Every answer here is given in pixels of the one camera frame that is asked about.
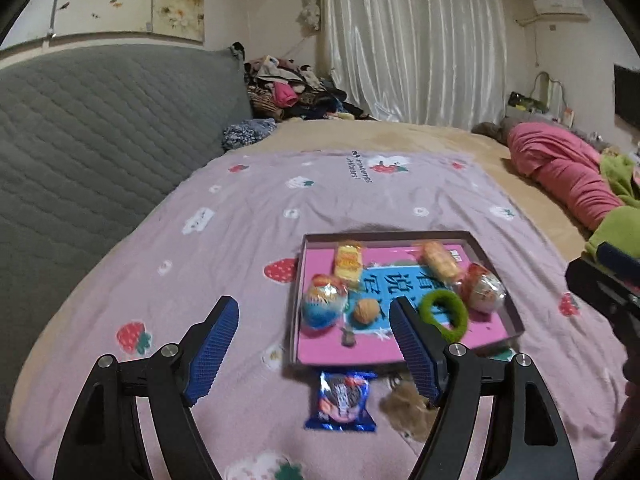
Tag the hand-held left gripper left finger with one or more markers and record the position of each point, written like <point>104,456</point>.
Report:
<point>215,350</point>

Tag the white curtain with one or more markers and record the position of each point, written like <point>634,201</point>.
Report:
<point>410,40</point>

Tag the pile of clothes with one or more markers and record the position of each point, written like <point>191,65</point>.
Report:
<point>290,90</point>

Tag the short yellow snack packet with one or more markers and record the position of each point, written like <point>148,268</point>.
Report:
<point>350,260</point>

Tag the grey cloth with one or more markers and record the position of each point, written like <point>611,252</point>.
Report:
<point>490,130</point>

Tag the dark green bag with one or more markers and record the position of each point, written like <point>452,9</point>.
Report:
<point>522,102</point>

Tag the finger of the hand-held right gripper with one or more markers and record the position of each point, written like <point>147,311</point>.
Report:
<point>595,282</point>
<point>620,256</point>

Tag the hanging curtain ornament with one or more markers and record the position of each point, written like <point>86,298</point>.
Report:
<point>310,14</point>

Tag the shallow pink-bottomed box tray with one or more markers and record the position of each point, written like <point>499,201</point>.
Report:
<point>295,310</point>

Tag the beige mesh scrunchie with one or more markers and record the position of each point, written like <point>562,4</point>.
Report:
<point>405,405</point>

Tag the red egg toy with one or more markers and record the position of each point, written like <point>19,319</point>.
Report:
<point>482,290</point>

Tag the purple strawberry print blanket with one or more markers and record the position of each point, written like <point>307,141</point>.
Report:
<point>200,260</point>

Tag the pink duvet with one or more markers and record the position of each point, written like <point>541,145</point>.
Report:
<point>555,165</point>

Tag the walnut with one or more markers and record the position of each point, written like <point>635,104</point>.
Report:
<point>366,312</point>

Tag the blue egg toy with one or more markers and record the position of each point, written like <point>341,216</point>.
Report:
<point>322,305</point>

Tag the blue patterned cloth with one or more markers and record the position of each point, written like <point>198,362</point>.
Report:
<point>247,132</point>

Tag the green fleece blanket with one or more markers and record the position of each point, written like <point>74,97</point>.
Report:
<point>617,225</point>

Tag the white air conditioner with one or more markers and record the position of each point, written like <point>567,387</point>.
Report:
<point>557,5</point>

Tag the long yellow snack packet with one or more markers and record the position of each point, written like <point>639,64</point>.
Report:
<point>441,260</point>

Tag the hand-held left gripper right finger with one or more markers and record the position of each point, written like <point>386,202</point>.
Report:
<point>415,355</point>

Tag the blue cookie packet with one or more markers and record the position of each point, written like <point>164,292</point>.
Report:
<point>342,400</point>

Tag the black television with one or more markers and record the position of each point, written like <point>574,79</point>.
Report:
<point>629,95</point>

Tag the grey quilted headboard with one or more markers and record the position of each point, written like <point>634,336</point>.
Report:
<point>100,135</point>

